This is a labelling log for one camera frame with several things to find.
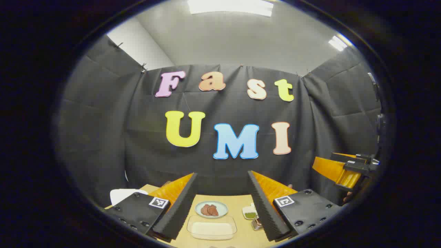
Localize clear glass dish of rice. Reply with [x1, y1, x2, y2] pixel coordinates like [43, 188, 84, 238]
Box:
[187, 215, 237, 240]

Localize white divided dish of beans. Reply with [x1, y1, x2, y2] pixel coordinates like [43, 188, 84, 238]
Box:
[242, 203, 259, 220]

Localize long ceiling light panel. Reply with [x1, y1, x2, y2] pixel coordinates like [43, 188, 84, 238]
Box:
[188, 0, 274, 17]

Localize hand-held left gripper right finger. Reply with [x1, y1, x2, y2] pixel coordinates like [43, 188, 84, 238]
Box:
[247, 170, 343, 242]

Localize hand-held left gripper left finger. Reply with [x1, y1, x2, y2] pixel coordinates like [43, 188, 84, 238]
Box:
[105, 172, 199, 241]

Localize pale green plate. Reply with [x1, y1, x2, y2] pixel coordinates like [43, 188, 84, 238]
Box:
[195, 201, 229, 219]

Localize black backdrop cloth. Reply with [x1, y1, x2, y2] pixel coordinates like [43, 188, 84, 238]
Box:
[55, 34, 383, 208]

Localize brown meat slices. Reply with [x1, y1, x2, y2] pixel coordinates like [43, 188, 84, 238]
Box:
[201, 204, 219, 217]

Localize white rice cooker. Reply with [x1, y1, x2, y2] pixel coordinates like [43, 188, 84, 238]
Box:
[110, 188, 148, 207]

